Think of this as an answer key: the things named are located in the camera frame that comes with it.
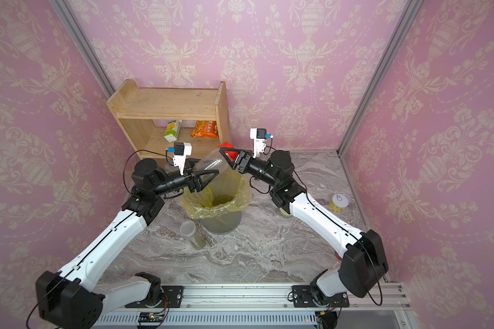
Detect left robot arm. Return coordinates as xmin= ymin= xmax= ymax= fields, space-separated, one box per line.
xmin=34 ymin=158 xmax=220 ymax=328

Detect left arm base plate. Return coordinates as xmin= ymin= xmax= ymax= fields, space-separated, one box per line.
xmin=124 ymin=285 xmax=184 ymax=309

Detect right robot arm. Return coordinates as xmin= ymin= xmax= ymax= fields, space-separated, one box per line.
xmin=220 ymin=148 xmax=388 ymax=304

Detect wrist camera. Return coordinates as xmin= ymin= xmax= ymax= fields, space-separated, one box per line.
xmin=167 ymin=142 xmax=192 ymax=175
xmin=250 ymin=128 xmax=273 ymax=158

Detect white lid yellow jar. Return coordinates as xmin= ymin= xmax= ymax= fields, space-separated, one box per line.
xmin=329 ymin=193 xmax=350 ymax=213

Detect orange snack bag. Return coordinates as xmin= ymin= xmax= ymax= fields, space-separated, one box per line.
xmin=191 ymin=121 xmax=219 ymax=139

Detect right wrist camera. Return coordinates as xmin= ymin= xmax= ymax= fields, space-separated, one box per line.
xmin=250 ymin=128 xmax=273 ymax=158

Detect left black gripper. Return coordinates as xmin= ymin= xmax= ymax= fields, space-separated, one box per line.
xmin=151 ymin=158 xmax=218 ymax=198

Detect red lid glass jar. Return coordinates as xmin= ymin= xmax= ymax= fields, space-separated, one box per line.
xmin=193 ymin=148 xmax=231 ymax=174

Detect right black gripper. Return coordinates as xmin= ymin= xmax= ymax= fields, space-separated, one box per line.
xmin=226 ymin=147 xmax=285 ymax=193

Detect white lid glass jar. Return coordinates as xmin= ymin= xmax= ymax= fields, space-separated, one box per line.
xmin=180 ymin=221 xmax=206 ymax=250

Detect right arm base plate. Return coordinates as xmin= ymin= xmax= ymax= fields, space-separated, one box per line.
xmin=288 ymin=285 xmax=350 ymax=309

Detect green mung beans pile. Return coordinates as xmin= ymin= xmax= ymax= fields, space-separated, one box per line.
xmin=212 ymin=194 xmax=235 ymax=207

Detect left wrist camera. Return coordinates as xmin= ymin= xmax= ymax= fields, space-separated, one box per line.
xmin=167 ymin=142 xmax=192 ymax=175

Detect wooden two-tier shelf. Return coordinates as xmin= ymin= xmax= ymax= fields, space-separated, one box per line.
xmin=106 ymin=80 xmax=233 ymax=165

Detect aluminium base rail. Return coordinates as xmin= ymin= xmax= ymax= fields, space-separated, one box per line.
xmin=94 ymin=282 xmax=417 ymax=328

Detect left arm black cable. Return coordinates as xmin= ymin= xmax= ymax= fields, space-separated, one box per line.
xmin=122 ymin=149 xmax=184 ymax=200

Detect grey mesh trash bin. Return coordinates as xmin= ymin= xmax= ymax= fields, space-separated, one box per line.
xmin=197 ymin=211 xmax=242 ymax=234

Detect yellow plastic bin liner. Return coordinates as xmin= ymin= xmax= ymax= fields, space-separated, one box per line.
xmin=179 ymin=169 xmax=251 ymax=219

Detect green white juice carton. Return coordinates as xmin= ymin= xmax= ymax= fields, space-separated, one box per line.
xmin=164 ymin=120 xmax=183 ymax=143

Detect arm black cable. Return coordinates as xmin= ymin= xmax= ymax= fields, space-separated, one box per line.
xmin=248 ymin=147 xmax=384 ymax=307
xmin=122 ymin=149 xmax=184 ymax=200

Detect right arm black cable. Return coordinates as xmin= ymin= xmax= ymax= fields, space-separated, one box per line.
xmin=248 ymin=147 xmax=384 ymax=307

